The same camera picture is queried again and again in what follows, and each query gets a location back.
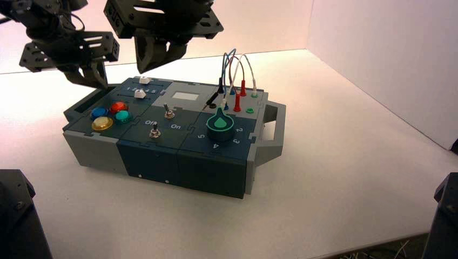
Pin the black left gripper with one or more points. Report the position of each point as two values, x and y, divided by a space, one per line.
71 48

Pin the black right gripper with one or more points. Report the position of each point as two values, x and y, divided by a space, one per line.
161 18

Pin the metal toggle switch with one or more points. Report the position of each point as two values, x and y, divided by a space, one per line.
154 133
169 113

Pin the blue grey control box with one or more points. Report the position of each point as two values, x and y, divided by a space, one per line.
150 161

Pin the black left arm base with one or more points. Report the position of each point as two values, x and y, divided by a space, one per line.
19 218

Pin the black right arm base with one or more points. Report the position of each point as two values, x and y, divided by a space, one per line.
443 221

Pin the white slider knob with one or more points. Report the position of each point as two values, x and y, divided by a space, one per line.
139 94
144 80

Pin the blue push button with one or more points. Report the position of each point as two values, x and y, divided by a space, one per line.
99 112

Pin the red push button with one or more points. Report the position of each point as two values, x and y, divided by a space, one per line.
118 107

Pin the yellow push button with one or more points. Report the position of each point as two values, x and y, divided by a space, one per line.
102 123

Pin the green push button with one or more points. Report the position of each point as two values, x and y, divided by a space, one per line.
123 116

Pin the green rotary knob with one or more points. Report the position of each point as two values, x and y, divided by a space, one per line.
219 125

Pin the green banana socket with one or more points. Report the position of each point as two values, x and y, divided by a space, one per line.
250 110
254 95

